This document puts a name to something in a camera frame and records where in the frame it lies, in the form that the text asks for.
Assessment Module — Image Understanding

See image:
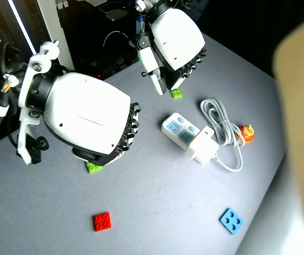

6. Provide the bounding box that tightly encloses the white power adapter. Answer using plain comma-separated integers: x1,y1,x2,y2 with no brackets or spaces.
185,125,220,163

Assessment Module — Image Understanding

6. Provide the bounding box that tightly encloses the white power strip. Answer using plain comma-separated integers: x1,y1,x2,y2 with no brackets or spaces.
160,112,219,166

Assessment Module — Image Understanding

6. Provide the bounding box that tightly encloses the grey flat device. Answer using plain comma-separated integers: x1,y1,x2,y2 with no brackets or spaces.
98,2,129,22

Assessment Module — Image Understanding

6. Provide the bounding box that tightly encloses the red toy brick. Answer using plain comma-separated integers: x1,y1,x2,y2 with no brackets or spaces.
92,211,113,232

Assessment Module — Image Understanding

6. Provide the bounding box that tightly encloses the orange toy figure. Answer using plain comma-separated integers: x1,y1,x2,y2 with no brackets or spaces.
238,124,256,144

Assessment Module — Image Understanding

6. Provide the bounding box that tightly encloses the blue foam block with holes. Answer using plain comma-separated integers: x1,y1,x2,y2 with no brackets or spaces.
218,208,244,235

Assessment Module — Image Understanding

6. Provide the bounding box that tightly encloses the beige blurred panel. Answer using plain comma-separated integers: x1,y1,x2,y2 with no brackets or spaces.
273,10,304,255

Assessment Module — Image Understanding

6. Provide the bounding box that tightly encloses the white power strip cable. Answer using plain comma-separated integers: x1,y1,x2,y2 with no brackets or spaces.
199,98,244,173

